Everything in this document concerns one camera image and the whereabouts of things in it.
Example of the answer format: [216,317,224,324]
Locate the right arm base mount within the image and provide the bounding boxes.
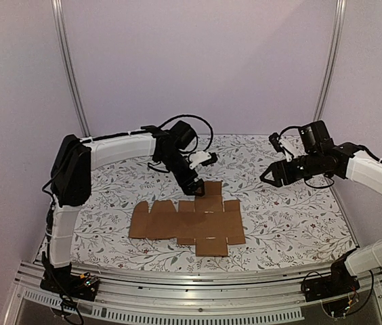
[301,257,360,302]

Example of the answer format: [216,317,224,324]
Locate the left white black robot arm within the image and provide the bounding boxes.
[43,121,213,294]

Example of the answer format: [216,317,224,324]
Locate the aluminium frame post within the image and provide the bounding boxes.
[313,0,347,121]
[51,0,90,137]

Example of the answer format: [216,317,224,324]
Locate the brown cardboard box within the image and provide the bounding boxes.
[129,181,246,257]

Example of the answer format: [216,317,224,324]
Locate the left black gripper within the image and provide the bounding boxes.
[159,150,206,197]

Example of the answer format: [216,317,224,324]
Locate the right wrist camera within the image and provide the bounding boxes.
[269,133,299,162]

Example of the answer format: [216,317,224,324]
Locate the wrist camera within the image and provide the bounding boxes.
[269,133,299,162]
[188,151,218,169]

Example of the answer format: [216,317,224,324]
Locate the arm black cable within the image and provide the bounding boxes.
[304,174,336,190]
[158,114,214,155]

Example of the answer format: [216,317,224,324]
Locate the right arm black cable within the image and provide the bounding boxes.
[304,174,336,190]

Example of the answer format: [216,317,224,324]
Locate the front aluminium rail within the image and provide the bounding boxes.
[3,260,382,325]

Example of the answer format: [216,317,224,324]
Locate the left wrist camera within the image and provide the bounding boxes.
[188,151,218,169]

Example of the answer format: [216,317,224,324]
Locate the right aluminium frame post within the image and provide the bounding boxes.
[313,0,347,121]

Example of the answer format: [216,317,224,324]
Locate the floral patterned table mat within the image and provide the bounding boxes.
[70,135,356,273]

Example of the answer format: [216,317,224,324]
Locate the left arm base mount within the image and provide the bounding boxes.
[40,260,100,301]

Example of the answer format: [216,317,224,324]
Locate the left aluminium frame post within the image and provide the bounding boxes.
[51,0,90,137]

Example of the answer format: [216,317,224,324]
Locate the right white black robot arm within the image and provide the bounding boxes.
[259,121,382,295]

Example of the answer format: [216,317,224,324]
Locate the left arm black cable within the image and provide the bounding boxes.
[158,114,214,155]

